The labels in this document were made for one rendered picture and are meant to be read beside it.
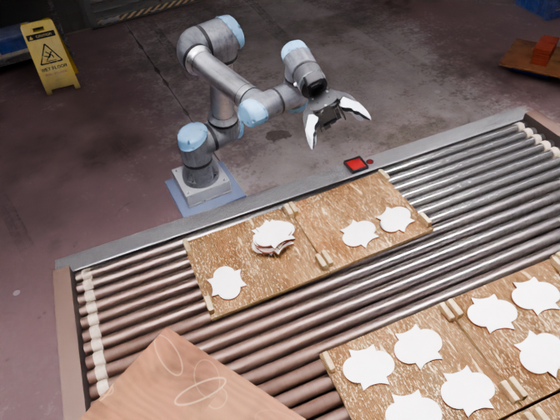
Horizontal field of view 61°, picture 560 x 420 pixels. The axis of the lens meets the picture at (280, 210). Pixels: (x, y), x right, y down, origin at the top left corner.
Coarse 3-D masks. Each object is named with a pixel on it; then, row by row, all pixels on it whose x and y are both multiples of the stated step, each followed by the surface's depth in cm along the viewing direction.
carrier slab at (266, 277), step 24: (264, 216) 179; (192, 240) 173; (216, 240) 172; (240, 240) 171; (192, 264) 165; (216, 264) 164; (240, 264) 163; (264, 264) 163; (288, 264) 162; (312, 264) 161; (264, 288) 156; (288, 288) 155; (216, 312) 150
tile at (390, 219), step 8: (392, 208) 175; (400, 208) 175; (384, 216) 173; (392, 216) 173; (400, 216) 172; (408, 216) 172; (384, 224) 170; (392, 224) 170; (400, 224) 170; (408, 224) 170; (392, 232) 168
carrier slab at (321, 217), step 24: (336, 192) 185; (360, 192) 184; (384, 192) 183; (312, 216) 177; (336, 216) 176; (360, 216) 175; (312, 240) 169; (336, 240) 168; (384, 240) 166; (408, 240) 167; (336, 264) 160
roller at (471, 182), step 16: (528, 160) 193; (544, 160) 194; (480, 176) 188; (496, 176) 189; (432, 192) 183; (448, 192) 184; (176, 288) 160; (192, 288) 162; (128, 304) 157; (144, 304) 158; (80, 320) 154; (96, 320) 154
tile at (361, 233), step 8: (352, 224) 171; (360, 224) 171; (368, 224) 171; (344, 232) 169; (352, 232) 169; (360, 232) 168; (368, 232) 168; (344, 240) 166; (352, 240) 166; (360, 240) 166; (368, 240) 166
